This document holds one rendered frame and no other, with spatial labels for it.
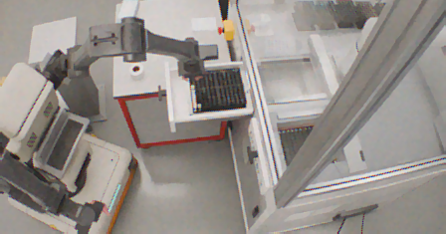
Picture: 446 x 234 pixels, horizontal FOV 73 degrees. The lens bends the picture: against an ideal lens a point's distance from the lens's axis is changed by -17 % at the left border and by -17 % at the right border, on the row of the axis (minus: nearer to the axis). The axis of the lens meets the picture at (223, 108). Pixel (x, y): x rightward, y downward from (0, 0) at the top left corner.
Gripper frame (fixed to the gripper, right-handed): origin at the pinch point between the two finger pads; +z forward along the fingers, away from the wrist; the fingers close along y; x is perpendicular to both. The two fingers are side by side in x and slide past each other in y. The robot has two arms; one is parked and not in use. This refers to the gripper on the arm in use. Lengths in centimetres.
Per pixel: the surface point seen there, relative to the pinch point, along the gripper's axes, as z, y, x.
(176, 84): 13.5, 6.4, -6.7
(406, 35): -91, -24, 52
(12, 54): 97, 150, -109
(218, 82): 8.9, -11.4, -2.5
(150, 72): 21.3, 18.4, -19.7
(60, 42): 21, 69, -47
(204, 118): 9.3, -3.3, 13.6
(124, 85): 20.9, 31.3, -14.1
